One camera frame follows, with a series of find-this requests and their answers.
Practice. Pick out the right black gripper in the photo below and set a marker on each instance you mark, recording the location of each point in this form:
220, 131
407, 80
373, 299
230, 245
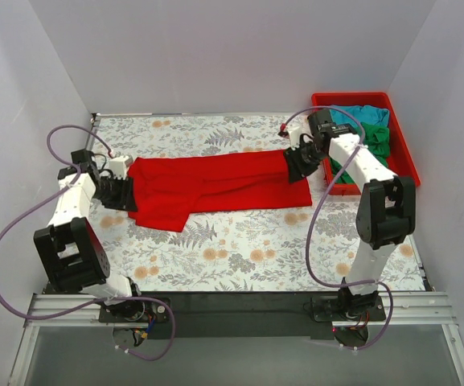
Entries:
296, 165

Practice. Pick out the red t shirt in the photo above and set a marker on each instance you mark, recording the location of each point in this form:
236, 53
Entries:
168, 190

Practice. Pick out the red plastic bin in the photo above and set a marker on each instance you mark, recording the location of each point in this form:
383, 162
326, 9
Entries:
400, 160

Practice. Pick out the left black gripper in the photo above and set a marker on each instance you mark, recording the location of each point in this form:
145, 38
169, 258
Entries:
124, 195

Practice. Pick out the blue t shirt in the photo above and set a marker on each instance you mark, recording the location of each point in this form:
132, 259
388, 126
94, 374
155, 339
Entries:
366, 114

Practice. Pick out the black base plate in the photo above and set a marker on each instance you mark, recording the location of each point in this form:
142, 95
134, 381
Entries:
265, 314

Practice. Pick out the green t shirt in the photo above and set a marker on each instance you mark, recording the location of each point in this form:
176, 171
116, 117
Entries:
377, 140

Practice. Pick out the floral table mat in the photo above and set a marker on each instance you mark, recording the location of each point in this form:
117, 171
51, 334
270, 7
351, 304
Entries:
264, 250

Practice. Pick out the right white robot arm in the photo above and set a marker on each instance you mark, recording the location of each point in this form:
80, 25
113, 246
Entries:
385, 215

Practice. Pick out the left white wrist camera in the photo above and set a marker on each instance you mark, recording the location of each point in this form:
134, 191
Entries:
120, 166

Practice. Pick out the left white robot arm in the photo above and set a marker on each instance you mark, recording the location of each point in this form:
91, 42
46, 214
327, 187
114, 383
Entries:
72, 255

